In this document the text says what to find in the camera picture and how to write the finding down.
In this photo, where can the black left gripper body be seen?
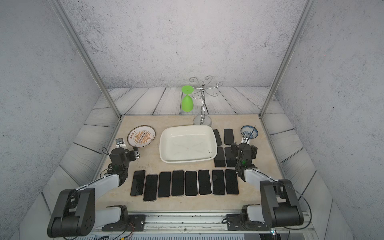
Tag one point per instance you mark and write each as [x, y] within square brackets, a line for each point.
[129, 157]

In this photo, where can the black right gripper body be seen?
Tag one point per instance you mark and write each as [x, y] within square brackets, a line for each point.
[236, 148]

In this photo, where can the dark phone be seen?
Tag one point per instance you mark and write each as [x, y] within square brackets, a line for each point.
[219, 160]

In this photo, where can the black phone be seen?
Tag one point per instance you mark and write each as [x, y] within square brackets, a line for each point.
[205, 187]
[218, 180]
[218, 138]
[151, 187]
[231, 179]

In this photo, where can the phone with purple clear case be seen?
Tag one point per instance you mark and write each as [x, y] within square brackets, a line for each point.
[138, 183]

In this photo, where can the white plastic storage box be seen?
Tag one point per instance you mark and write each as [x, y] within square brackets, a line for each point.
[187, 144]

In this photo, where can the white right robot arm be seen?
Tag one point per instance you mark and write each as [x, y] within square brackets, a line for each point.
[279, 205]

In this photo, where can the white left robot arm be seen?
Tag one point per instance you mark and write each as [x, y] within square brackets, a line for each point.
[75, 212]

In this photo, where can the blue white ceramic bowl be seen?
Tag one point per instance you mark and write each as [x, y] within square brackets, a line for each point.
[249, 131]

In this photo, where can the orange patterned round plate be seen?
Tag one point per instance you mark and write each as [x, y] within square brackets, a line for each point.
[141, 136]

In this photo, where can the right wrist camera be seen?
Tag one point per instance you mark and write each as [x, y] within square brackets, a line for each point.
[245, 140]

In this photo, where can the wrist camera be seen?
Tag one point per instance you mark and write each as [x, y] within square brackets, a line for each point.
[120, 142]
[245, 140]

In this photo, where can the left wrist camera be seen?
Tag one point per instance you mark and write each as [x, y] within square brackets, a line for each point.
[120, 142]

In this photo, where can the silver wire glass rack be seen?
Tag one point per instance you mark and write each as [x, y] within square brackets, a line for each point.
[203, 87]

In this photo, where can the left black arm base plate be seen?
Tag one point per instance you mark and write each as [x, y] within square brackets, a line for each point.
[129, 223]

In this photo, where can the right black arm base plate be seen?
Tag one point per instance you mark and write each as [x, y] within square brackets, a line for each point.
[239, 222]

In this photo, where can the aluminium rail front frame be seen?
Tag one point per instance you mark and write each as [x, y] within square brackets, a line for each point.
[206, 225]

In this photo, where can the right aluminium frame post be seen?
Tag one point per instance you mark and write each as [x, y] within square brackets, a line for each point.
[309, 5]

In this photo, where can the aluminium frame post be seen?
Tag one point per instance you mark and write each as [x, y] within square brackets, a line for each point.
[309, 5]
[70, 30]

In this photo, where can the left aluminium frame post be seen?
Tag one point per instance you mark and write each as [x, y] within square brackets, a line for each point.
[70, 30]

